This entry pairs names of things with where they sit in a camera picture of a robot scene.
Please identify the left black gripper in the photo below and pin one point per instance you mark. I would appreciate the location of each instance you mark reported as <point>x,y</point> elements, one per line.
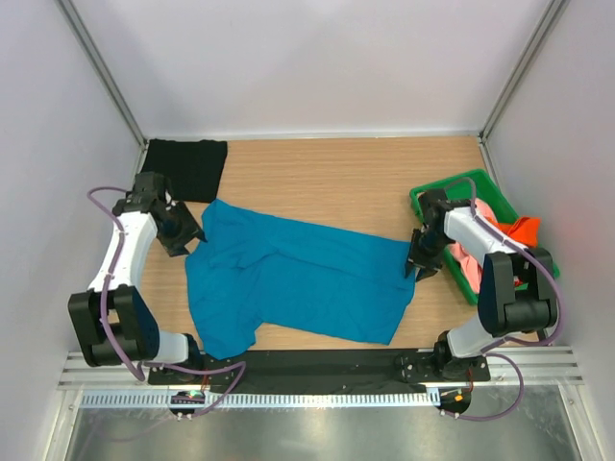
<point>176,246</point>

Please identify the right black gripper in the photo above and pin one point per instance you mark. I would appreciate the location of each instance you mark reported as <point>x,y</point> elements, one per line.
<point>417,257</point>

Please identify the blue t shirt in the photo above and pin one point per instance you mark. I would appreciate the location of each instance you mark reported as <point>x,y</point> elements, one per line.
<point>254,269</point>

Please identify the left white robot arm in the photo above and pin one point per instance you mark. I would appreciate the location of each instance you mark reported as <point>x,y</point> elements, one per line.
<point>112,322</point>

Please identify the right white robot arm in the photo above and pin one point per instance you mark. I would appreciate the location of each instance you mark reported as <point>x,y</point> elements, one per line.
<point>517,291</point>

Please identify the pink t shirt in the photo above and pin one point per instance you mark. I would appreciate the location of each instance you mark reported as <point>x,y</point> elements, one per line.
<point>468,265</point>

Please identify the folded black t shirt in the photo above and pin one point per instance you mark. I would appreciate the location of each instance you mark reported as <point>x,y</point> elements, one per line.
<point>194,168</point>

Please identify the green plastic bin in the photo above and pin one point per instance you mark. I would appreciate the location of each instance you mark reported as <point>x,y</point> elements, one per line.
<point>457,189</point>

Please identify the orange t shirt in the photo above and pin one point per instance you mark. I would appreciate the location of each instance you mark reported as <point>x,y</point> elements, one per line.
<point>524,230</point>

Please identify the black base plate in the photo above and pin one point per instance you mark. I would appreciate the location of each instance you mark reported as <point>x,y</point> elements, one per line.
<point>322,372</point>

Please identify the aluminium frame rail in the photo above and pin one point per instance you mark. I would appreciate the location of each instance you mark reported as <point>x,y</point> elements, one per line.
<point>539,366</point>

